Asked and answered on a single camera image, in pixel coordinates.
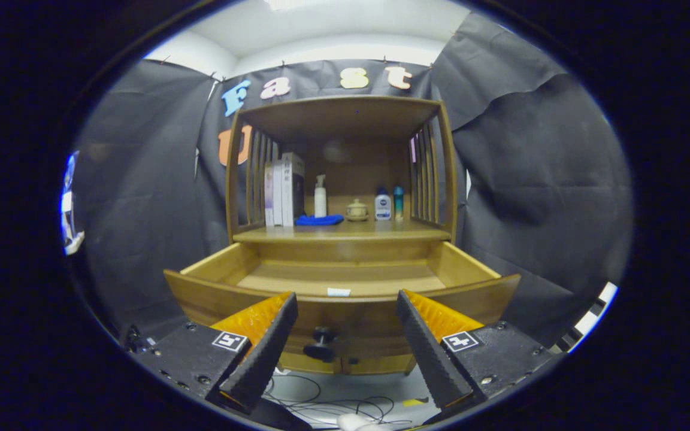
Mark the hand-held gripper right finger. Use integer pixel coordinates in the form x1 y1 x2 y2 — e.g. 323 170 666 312
396 289 564 420

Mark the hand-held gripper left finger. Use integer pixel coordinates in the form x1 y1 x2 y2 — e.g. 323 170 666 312
131 292 299 415

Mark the wooden cabinet door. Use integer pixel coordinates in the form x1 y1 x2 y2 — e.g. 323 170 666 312
278 352 346 375
342 353 417 376

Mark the wooden countertop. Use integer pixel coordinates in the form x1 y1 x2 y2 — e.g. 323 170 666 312
232 218 452 243

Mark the wooden cabinet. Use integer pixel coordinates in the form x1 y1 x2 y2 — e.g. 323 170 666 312
225 96 458 377

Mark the white rounded object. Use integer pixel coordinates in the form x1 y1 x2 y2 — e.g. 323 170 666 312
337 413 394 431

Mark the blue cloth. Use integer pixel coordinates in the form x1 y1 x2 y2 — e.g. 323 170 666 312
295 214 344 227

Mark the purple book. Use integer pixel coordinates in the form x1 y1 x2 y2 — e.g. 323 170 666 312
264 163 275 227

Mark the white book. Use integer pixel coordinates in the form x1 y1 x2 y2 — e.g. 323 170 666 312
272 160 284 227

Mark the white bottle with blue cap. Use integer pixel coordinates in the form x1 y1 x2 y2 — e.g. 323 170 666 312
374 187 392 221

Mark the white pump bottle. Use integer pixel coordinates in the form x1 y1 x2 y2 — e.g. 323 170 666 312
314 174 328 218

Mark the grey portrait cover book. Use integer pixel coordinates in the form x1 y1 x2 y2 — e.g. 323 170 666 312
281 152 305 228

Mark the black and white board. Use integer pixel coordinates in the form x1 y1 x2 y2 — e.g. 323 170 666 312
552 281 618 354

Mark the black floor cable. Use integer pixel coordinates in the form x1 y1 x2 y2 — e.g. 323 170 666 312
264 374 414 429

